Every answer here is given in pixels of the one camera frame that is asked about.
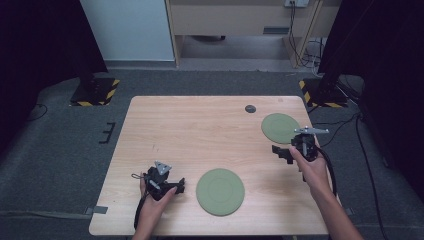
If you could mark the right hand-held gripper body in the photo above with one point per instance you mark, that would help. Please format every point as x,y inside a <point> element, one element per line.
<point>305,143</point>

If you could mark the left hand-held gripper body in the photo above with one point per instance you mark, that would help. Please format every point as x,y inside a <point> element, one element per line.
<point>156,186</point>

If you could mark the green round plate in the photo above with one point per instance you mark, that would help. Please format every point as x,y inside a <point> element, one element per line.
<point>220,192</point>
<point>278,126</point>

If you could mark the person's left hand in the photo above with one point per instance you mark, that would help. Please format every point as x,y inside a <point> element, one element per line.
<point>153,211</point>

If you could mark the person's right hand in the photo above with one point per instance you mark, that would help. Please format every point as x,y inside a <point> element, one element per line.
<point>313,175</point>

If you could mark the black stand base yellow stripes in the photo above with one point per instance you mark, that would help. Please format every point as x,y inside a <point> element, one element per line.
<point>321,95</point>
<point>95,92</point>

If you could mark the dark round table grommet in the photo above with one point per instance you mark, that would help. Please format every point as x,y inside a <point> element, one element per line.
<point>250,108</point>

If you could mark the grey tape piece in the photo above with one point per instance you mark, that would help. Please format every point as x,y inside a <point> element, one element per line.
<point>349,211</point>
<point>97,210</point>

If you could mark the black curtain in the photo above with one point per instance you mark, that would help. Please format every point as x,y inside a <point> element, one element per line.
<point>40,50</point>
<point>383,66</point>

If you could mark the white cabinet panel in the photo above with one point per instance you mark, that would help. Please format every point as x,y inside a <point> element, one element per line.
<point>126,30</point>

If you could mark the white wall socket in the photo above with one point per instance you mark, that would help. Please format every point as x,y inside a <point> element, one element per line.
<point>296,2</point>

